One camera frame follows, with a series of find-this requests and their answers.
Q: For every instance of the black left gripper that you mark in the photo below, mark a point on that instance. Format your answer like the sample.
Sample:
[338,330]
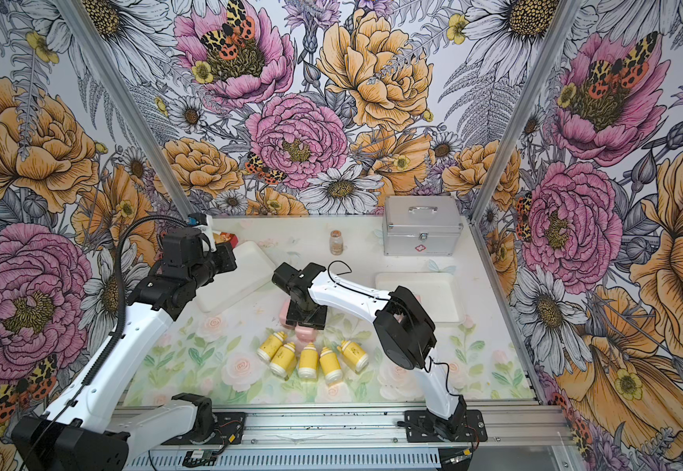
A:
[224,251]

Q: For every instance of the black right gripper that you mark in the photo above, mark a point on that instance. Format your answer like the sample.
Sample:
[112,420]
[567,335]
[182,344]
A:
[319,323]

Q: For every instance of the pink pencil sharpener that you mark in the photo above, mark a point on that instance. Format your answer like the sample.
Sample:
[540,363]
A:
[283,317]
[306,334]

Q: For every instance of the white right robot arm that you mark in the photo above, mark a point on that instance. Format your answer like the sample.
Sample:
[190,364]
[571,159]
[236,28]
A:
[405,332]

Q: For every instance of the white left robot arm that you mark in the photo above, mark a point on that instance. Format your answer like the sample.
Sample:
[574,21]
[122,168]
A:
[76,431]

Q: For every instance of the white left storage tray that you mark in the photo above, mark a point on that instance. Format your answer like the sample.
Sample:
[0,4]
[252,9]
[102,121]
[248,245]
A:
[254,270]

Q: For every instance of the white storage tray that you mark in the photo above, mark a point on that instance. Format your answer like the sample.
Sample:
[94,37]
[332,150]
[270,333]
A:
[437,292]
[254,270]

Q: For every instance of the white right storage tray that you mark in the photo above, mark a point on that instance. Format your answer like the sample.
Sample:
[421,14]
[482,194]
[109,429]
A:
[437,292]

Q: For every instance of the red object behind left gripper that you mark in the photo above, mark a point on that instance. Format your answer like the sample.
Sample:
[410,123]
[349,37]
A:
[230,239]

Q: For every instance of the small clear glass bottle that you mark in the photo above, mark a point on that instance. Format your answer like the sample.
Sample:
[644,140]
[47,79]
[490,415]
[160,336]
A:
[336,243]

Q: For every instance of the silver aluminium first aid case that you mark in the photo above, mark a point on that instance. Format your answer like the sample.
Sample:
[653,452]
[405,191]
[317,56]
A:
[421,225]

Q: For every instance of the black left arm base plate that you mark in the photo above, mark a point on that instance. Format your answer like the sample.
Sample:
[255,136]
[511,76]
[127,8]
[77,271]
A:
[226,428]

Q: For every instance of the white vented cable duct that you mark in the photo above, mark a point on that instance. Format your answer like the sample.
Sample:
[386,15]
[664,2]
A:
[243,458]

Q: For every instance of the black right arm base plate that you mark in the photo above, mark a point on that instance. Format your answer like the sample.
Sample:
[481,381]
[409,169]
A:
[420,426]

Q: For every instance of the aluminium front rail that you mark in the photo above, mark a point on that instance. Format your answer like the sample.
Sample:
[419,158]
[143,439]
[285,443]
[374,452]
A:
[347,425]

